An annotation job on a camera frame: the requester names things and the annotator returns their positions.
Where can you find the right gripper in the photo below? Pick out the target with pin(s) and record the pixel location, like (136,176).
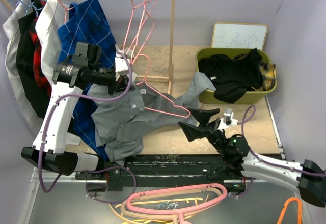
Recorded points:
(193,133)

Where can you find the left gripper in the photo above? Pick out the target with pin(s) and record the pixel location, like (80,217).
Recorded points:
(121,84)

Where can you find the grey button shirt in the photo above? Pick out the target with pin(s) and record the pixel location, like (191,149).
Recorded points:
(121,124)

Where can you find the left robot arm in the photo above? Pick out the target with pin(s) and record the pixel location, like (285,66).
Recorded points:
(69,80)

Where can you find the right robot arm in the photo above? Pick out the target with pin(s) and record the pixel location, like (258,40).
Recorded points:
(307,178)

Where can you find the black shirt in bin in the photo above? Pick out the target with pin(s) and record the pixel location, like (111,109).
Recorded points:
(225,77)

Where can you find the blue plaid shirt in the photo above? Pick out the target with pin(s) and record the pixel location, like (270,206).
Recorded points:
(88,23)

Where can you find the red plaid shirt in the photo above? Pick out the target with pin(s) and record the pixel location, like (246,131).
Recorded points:
(38,76)

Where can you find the beige plastic hanger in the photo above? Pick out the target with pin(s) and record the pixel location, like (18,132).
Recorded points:
(160,205)

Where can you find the thick pink plastic hanger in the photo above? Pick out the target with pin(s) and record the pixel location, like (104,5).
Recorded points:
(177,215)

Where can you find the yellow plaid shirt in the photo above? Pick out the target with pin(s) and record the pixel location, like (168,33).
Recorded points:
(257,74)

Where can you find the black hanging shirt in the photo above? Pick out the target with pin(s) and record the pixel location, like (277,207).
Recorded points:
(35,95)

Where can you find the white shirt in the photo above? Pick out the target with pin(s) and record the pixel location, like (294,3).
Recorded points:
(50,20)

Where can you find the pink hanger holding blue shirt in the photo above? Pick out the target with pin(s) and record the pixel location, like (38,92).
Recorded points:
(66,9)

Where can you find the light grey hanging shirt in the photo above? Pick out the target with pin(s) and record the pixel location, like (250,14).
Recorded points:
(12,32)

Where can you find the green laundry bin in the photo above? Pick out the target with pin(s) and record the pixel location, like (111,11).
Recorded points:
(250,97)

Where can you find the small whiteboard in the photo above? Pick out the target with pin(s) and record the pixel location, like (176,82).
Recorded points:
(239,35)

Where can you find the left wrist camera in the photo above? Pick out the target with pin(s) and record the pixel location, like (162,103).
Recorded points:
(121,66)

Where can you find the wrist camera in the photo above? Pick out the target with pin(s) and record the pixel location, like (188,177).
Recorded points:
(228,120)
(121,66)

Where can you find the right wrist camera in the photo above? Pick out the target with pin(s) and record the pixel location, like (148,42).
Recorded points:
(228,120)

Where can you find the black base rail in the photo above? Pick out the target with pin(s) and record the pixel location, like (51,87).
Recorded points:
(167,171)

